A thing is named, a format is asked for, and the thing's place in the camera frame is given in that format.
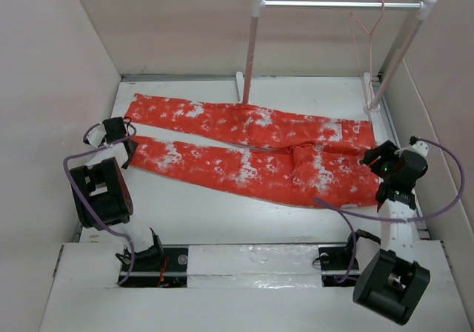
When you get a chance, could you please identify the red white tie-dye trousers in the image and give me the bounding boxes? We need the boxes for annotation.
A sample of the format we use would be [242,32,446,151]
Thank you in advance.
[126,94,378,207]

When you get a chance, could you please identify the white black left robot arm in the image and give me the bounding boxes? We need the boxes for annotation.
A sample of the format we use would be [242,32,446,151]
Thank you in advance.
[63,117,165,270]

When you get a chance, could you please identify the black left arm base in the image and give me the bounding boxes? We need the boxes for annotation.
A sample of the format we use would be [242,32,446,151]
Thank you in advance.
[116,229,189,288]

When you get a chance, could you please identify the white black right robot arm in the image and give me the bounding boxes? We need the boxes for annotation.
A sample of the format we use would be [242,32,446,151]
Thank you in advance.
[353,137,430,325]

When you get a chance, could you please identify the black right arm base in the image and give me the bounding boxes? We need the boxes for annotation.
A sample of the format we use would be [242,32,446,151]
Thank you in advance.
[313,229,381,288]

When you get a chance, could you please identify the white clothes rack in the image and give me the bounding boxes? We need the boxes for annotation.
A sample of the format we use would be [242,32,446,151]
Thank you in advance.
[241,0,438,113]

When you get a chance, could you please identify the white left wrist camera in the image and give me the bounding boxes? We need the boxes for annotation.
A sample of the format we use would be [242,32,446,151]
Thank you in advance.
[83,123,106,148]

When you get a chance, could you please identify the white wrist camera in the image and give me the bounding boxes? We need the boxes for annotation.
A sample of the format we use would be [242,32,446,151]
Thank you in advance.
[409,136,429,158]
[83,123,106,148]

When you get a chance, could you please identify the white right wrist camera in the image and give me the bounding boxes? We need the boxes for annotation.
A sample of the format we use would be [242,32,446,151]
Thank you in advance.
[409,136,429,158]

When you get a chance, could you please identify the pink wire hanger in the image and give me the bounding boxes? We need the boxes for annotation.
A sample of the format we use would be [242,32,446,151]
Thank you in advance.
[350,0,386,105]

